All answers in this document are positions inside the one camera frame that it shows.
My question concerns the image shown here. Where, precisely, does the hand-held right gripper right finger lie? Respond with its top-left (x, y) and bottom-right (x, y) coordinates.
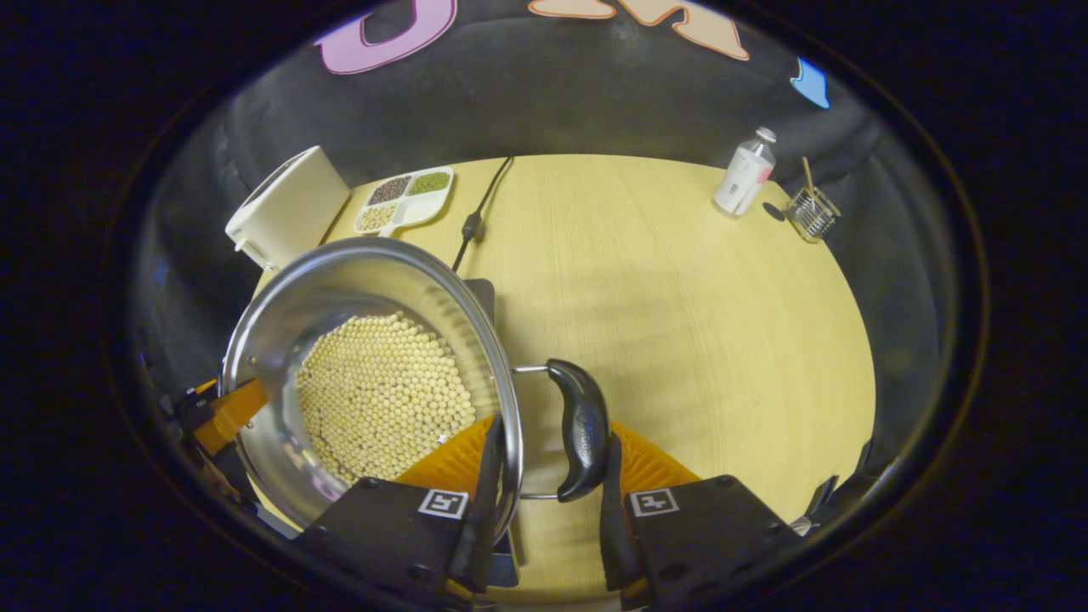
top-left (598, 422), bottom-right (779, 611)

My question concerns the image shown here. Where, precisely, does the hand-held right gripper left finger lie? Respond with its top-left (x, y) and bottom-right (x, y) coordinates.
top-left (293, 414), bottom-right (509, 611)

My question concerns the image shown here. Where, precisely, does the steel pot with black handles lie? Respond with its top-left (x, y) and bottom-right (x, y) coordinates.
top-left (219, 236), bottom-right (613, 545)

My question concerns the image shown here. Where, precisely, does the black induction cooktop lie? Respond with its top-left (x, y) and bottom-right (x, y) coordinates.
top-left (246, 277), bottom-right (524, 589)

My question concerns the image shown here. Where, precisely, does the pile of yellow soybeans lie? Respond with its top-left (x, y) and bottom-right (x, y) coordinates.
top-left (293, 311), bottom-right (477, 485)

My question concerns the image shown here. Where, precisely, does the white toaster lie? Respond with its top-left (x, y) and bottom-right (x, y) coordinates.
top-left (224, 145), bottom-right (351, 273)

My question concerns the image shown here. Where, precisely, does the white divided bean tray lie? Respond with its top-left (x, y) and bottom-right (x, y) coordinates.
top-left (354, 167), bottom-right (455, 237)

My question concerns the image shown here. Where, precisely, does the clear bottle with pink label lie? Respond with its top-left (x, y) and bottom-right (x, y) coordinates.
top-left (712, 127), bottom-right (778, 218)

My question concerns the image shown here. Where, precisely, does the black power cable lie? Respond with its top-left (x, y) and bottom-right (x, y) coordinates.
top-left (450, 156), bottom-right (516, 273)

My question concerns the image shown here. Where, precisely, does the wire mesh holder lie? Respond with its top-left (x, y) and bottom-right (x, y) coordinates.
top-left (784, 187), bottom-right (842, 244)

